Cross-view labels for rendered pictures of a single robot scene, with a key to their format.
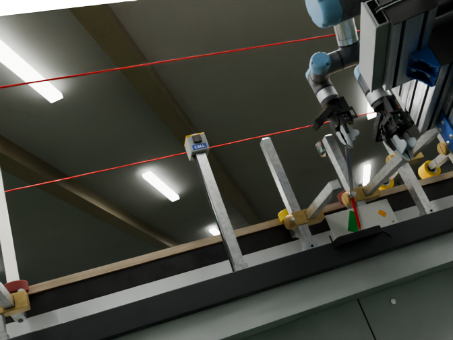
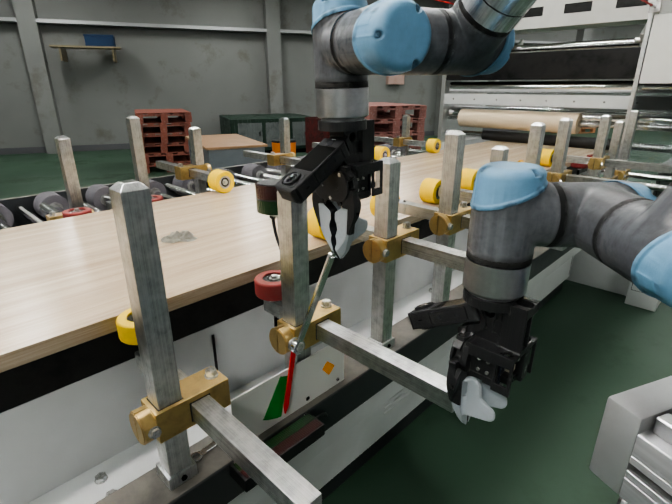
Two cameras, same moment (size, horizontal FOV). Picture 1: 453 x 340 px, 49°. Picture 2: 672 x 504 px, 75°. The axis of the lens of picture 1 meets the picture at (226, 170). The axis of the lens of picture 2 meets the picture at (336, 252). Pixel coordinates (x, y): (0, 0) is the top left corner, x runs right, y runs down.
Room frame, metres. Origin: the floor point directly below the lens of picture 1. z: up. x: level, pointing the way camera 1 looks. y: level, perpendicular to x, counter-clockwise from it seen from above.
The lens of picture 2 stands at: (1.15, -0.16, 1.26)
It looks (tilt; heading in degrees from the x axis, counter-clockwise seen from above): 21 degrees down; 333
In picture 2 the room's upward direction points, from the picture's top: straight up
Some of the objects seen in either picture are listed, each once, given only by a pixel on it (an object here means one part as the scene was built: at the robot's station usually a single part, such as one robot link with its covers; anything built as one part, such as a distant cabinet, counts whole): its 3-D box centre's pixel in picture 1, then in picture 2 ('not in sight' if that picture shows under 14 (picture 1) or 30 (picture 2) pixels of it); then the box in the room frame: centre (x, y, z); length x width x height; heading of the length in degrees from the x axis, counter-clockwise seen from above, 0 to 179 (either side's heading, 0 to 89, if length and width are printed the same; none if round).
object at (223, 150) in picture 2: not in sight; (225, 169); (6.39, -1.36, 0.34); 1.26 x 0.65 x 0.68; 0
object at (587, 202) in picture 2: not in sight; (600, 218); (1.44, -0.64, 1.12); 0.11 x 0.11 x 0.08; 63
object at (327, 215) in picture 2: (348, 138); (339, 226); (1.75, -0.47, 1.05); 0.06 x 0.03 x 0.09; 108
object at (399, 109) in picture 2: not in sight; (375, 139); (6.90, -3.77, 0.51); 1.36 x 0.93 x 1.02; 173
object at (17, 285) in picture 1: (17, 299); not in sight; (1.55, 0.78, 0.85); 0.08 x 0.08 x 0.11
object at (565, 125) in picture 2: not in sight; (554, 186); (2.20, -1.60, 0.92); 0.04 x 0.04 x 0.48; 19
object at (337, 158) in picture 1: (352, 189); (296, 318); (1.80, -0.41, 0.87); 0.04 x 0.04 x 0.48; 19
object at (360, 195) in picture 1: (360, 195); (305, 326); (1.81, -0.43, 0.85); 0.14 x 0.06 x 0.05; 109
